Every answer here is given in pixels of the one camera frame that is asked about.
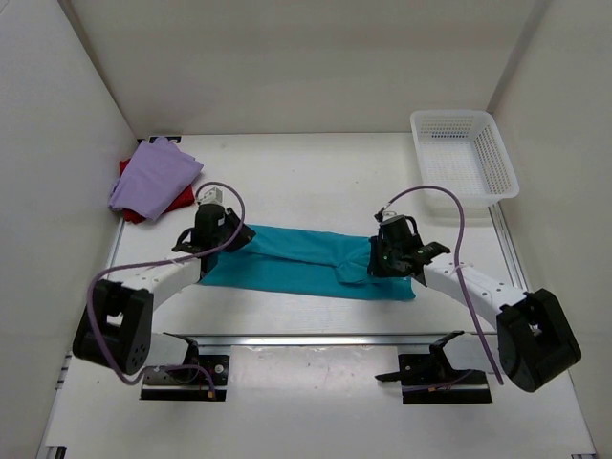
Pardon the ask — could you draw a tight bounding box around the teal t shirt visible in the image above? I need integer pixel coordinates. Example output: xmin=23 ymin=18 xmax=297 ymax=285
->
xmin=200 ymin=225 xmax=416 ymax=301

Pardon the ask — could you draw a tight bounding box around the lilac t shirt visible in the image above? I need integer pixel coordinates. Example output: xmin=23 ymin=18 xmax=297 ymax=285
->
xmin=108 ymin=142 xmax=204 ymax=221

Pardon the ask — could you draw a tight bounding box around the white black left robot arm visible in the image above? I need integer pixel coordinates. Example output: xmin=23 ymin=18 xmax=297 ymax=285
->
xmin=73 ymin=204 xmax=256 ymax=383

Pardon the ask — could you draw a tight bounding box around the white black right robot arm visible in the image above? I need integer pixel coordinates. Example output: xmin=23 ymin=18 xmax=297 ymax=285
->
xmin=368 ymin=215 xmax=582 ymax=393

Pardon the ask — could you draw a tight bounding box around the small dark table label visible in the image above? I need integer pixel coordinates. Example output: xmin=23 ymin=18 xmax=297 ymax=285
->
xmin=148 ymin=136 xmax=183 ymax=144

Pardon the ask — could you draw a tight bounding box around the white plastic laundry basket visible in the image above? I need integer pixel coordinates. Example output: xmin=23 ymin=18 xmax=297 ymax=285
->
xmin=410 ymin=109 xmax=519 ymax=208

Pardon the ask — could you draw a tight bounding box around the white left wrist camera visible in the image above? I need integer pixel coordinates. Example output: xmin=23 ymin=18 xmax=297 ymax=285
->
xmin=196 ymin=186 xmax=223 ymax=206

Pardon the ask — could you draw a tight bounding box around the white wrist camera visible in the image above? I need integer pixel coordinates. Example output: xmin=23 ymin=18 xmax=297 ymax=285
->
xmin=374 ymin=208 xmax=397 ymax=223
xmin=196 ymin=186 xmax=223 ymax=206

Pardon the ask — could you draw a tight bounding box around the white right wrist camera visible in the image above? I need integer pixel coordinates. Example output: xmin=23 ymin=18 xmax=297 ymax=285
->
xmin=374 ymin=208 xmax=397 ymax=223

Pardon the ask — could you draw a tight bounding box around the aluminium table frame rail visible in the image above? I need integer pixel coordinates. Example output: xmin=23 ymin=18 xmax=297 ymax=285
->
xmin=188 ymin=333 xmax=498 ymax=348

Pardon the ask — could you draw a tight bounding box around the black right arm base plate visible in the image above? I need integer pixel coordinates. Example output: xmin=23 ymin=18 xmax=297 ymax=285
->
xmin=375 ymin=331 xmax=492 ymax=405

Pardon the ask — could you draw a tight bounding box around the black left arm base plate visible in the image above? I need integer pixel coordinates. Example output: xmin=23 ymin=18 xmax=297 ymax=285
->
xmin=140 ymin=337 xmax=230 ymax=403

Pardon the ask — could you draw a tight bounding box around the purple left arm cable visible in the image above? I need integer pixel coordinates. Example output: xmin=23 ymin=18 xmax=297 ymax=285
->
xmin=88 ymin=181 xmax=248 ymax=386

